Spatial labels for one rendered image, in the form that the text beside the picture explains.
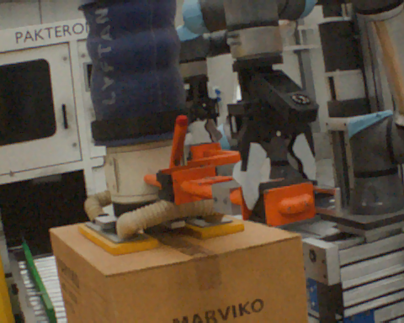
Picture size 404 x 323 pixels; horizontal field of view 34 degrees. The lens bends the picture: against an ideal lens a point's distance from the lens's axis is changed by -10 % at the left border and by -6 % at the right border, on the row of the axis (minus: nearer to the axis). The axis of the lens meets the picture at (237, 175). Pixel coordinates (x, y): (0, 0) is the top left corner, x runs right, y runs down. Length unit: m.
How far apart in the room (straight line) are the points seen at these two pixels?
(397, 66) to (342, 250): 0.44
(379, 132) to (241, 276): 0.50
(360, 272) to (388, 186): 0.21
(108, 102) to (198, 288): 0.43
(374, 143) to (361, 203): 0.14
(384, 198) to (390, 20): 0.43
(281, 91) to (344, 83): 0.95
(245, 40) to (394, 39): 0.55
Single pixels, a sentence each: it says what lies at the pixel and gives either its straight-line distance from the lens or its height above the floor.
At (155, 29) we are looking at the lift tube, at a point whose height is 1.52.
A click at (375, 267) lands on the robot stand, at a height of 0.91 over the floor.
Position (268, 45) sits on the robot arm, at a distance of 0.97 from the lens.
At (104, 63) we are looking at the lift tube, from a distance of 1.46.
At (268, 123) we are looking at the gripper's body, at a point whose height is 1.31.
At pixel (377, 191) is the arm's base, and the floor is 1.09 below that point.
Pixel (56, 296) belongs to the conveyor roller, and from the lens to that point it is 3.26.
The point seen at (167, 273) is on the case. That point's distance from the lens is 1.26.
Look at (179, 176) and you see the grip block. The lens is 1.26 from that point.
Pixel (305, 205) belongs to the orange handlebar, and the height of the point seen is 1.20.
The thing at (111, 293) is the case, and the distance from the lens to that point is 1.24.
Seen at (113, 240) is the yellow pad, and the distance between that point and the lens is 1.41.
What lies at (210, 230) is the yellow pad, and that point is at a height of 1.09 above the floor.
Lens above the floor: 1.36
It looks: 7 degrees down
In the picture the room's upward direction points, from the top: 8 degrees counter-clockwise
